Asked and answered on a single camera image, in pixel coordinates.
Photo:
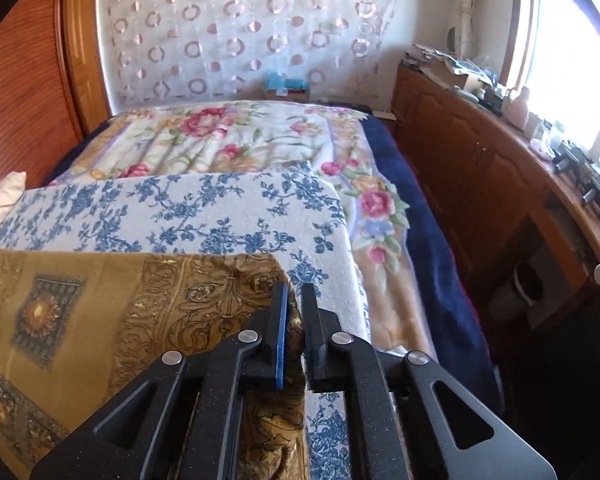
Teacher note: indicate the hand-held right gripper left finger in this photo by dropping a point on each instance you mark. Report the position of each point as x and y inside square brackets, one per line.
[281, 340]

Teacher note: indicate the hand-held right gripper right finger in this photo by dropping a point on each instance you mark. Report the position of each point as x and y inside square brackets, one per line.
[312, 340]

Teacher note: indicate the gold patterned garment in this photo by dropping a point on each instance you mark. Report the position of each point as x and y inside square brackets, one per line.
[105, 300]

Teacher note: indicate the navy blue bed sheet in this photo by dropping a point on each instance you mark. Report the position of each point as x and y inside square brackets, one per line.
[430, 260]

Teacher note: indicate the blue floral quilt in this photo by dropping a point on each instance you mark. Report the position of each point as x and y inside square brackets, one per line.
[205, 210]

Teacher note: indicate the white trash bin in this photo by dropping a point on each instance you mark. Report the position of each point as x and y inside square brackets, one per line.
[522, 290]

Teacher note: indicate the pink floral blanket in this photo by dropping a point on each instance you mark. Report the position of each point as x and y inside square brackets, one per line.
[205, 135]

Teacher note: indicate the long wooden cabinet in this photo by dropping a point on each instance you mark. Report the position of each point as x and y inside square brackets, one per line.
[460, 160]

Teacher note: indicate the pile of papers and cloths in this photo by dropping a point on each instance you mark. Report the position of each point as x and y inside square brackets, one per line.
[445, 62]

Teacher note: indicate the circle-patterned sheer curtain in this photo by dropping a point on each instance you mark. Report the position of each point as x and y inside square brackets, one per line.
[230, 35]

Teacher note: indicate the small white container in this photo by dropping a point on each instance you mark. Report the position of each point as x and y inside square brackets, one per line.
[542, 132]

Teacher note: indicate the white pillow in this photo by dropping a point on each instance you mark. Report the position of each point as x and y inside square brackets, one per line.
[5, 200]

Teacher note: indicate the white plastic bottle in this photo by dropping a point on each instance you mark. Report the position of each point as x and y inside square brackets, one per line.
[521, 107]

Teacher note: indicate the black device on cabinet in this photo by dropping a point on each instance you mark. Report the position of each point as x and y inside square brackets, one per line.
[577, 160]

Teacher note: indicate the round dark hand fan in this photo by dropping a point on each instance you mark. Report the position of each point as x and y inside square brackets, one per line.
[451, 39]

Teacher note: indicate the wooden slatted wardrobe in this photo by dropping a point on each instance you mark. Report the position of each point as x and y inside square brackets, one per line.
[25, 85]

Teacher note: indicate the cream window curtain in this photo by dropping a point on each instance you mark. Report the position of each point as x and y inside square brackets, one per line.
[462, 0]

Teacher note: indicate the wood-framed window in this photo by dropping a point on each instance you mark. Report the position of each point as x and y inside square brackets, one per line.
[570, 60]

